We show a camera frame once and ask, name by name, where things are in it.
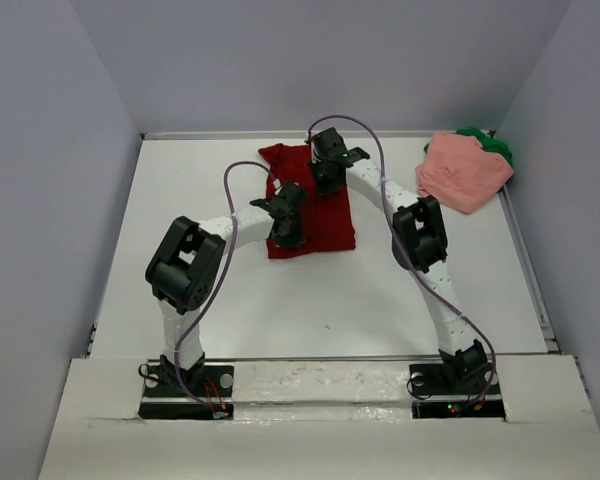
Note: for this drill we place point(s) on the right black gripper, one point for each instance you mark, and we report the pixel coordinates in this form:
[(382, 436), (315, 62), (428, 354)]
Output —
[(320, 187)]

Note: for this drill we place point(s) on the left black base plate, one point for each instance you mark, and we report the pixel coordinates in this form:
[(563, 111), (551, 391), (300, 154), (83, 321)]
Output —
[(163, 398)]

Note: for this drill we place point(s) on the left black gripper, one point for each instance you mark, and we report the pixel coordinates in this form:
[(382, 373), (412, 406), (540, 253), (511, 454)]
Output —
[(296, 239)]

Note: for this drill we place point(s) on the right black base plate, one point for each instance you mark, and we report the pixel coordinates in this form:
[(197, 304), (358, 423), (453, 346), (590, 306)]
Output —
[(436, 396)]

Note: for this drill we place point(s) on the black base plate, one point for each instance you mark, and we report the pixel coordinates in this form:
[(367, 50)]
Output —
[(436, 396), (163, 398)]

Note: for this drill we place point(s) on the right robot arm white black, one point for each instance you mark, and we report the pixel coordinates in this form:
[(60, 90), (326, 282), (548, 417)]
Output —
[(419, 243)]

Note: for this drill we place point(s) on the pink t shirt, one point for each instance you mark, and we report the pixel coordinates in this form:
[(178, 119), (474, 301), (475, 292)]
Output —
[(460, 173)]

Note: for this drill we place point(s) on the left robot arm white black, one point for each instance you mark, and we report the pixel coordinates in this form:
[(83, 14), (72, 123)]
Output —
[(192, 262)]

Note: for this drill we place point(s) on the dark red t shirt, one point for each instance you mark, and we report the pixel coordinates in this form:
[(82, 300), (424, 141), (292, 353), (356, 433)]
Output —
[(327, 223)]

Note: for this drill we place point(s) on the green t shirt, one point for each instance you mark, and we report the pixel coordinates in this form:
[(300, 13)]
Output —
[(488, 143)]

